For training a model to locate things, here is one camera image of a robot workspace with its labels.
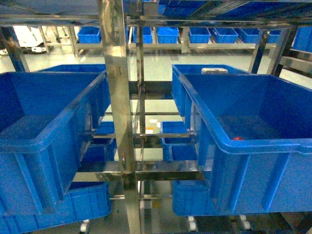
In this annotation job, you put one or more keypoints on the blue bin right lower shelf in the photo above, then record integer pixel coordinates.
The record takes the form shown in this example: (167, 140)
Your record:
(191, 198)

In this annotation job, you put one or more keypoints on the blue bin shelf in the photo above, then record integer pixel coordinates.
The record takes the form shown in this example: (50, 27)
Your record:
(84, 200)
(47, 122)
(191, 198)
(270, 170)

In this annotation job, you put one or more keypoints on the blue bin right upper shelf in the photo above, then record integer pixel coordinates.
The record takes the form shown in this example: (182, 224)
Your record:
(270, 170)

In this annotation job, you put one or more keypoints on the blue bin left upper shelf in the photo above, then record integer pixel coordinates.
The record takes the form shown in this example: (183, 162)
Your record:
(47, 122)

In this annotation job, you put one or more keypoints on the blue bin left lower shelf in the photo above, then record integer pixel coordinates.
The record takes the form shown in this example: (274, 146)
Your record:
(84, 200)

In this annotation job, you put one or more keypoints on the steel left shelving rack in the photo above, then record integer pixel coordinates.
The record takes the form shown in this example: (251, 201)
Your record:
(111, 155)

